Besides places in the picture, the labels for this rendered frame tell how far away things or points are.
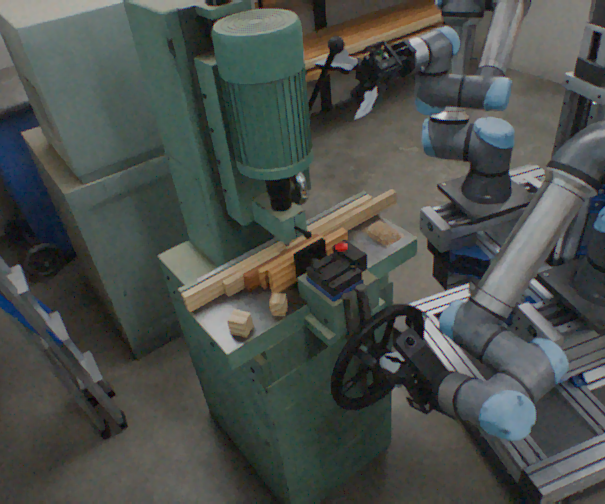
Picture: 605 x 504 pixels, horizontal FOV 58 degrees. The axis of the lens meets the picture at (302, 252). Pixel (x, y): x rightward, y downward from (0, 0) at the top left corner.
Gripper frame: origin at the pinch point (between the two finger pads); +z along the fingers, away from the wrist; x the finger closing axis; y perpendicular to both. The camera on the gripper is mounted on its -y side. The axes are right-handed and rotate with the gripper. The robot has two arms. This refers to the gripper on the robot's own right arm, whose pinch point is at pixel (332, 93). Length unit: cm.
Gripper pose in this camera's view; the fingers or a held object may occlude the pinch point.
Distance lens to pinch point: 121.9
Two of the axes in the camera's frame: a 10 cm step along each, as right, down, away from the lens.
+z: -7.9, 4.4, -4.2
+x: 5.4, 8.2, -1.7
